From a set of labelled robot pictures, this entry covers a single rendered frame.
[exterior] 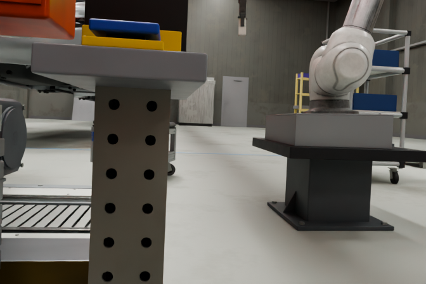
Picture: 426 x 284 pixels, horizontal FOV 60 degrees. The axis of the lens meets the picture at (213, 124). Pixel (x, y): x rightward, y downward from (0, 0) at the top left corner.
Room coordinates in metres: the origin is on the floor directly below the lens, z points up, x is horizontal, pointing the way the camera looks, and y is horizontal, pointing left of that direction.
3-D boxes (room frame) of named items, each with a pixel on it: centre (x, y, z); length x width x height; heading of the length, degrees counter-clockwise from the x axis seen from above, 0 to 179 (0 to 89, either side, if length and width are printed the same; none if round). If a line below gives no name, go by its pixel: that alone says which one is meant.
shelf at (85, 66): (0.57, 0.12, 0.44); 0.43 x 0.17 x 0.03; 7
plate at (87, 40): (0.41, 0.10, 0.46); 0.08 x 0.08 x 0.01; 7
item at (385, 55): (2.61, -1.02, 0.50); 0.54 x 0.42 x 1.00; 7
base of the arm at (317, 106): (1.50, -0.47, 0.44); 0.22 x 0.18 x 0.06; 178
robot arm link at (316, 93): (1.48, -0.46, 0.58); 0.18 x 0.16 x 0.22; 175
